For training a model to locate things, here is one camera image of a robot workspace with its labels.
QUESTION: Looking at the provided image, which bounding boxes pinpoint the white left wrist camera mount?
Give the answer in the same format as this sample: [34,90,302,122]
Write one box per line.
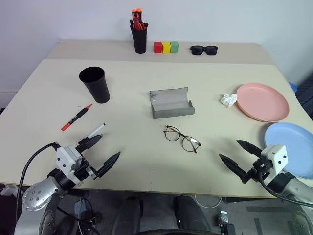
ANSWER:
[55,145,84,187]

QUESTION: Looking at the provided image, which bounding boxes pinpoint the blue plate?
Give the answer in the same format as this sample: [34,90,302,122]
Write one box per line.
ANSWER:
[265,122,313,181]

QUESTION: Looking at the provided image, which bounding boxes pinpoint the pink plate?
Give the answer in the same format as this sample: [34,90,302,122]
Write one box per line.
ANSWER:
[236,82,290,122]

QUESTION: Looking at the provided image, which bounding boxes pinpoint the black pen holder cup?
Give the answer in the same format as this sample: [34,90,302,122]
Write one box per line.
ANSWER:
[130,21,149,54]

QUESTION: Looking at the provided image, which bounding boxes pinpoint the red and black marker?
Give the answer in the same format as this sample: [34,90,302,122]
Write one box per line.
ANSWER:
[61,103,93,132]

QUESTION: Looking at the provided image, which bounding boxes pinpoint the white pen with black cap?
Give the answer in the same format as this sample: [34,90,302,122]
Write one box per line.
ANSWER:
[87,123,106,139]

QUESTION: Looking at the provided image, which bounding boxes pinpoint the white floor cable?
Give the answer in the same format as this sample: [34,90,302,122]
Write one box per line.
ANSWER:
[195,195,222,209]

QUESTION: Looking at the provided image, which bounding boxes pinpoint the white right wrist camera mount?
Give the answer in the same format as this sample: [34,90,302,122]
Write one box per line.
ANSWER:
[260,144,287,177]

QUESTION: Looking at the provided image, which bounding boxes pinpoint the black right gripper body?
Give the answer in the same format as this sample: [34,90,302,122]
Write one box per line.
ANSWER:
[241,156,271,184]

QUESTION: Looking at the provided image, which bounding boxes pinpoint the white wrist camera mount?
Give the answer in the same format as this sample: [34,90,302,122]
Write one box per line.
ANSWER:
[55,145,84,187]
[260,144,287,177]

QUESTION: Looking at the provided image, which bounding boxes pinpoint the grey glasses case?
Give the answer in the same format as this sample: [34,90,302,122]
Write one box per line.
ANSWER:
[149,86,196,119]

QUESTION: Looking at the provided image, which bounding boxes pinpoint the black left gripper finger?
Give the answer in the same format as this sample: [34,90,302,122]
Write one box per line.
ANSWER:
[96,151,122,179]
[83,134,103,150]

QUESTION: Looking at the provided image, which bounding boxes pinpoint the small grey box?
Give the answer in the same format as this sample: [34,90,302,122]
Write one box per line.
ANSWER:
[74,199,89,218]

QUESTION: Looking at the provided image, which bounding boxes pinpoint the white paper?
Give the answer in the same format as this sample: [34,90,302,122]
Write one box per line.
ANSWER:
[220,93,238,108]

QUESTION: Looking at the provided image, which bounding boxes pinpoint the dark mesh chair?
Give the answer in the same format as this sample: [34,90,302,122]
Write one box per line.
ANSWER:
[294,73,313,116]

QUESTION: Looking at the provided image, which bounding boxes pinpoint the black floor device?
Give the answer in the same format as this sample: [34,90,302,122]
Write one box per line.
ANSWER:
[216,210,235,235]

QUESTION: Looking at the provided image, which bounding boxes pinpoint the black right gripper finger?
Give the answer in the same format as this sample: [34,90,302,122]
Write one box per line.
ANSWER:
[219,153,247,182]
[236,139,263,157]

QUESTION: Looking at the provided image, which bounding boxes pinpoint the black plastic cup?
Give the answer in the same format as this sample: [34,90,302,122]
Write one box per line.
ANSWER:
[78,66,111,104]

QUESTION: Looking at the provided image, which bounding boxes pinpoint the dark rounded shape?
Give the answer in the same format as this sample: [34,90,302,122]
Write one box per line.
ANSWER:
[112,197,144,235]
[173,195,211,235]

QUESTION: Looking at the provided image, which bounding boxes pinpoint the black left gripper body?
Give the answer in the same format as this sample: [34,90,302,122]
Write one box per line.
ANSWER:
[73,138,102,182]

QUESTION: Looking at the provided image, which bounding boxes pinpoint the thin tortoiseshell eyeglasses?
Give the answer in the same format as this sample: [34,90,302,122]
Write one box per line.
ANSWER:
[163,125,202,154]

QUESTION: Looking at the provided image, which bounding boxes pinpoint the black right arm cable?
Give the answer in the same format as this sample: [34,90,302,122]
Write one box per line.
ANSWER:
[259,171,313,208]

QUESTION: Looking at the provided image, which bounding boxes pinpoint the black sunglasses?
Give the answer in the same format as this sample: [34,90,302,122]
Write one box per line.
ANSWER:
[190,45,219,56]

